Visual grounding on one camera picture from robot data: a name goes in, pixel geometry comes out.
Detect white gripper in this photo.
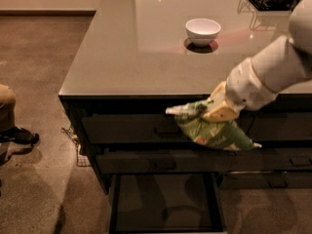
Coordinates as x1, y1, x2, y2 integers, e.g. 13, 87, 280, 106
201, 58, 277, 123

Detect green jalapeno chip bag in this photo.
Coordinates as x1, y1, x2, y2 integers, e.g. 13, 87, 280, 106
166, 98, 261, 151

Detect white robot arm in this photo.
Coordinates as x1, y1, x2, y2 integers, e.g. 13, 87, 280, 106
201, 0, 312, 122

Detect top right drawer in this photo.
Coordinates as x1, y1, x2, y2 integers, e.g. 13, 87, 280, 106
239, 112, 312, 141

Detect middle right drawer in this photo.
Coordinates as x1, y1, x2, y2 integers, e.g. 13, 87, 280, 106
230, 147, 312, 172

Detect bottom right drawer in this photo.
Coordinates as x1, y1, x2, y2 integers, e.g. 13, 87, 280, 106
216, 171, 312, 189

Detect top left drawer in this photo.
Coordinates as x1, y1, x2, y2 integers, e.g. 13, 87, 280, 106
81, 114, 190, 144

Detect dark drawer cabinet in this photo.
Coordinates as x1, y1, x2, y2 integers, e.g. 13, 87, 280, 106
59, 0, 311, 188

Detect middle left drawer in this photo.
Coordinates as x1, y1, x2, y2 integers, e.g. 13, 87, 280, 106
96, 149, 235, 174

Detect open bottom drawer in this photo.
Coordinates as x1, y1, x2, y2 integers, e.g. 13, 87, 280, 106
107, 173, 228, 234

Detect white ceramic bowl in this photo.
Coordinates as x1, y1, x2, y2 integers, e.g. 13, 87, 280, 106
185, 19, 221, 47

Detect black shoe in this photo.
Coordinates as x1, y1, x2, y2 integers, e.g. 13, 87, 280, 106
0, 127, 39, 144

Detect person's leg khaki trousers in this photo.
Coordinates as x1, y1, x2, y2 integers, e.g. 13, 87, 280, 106
0, 84, 16, 132

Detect wire rack on floor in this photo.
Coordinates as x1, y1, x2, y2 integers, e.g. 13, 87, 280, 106
60, 127, 91, 168

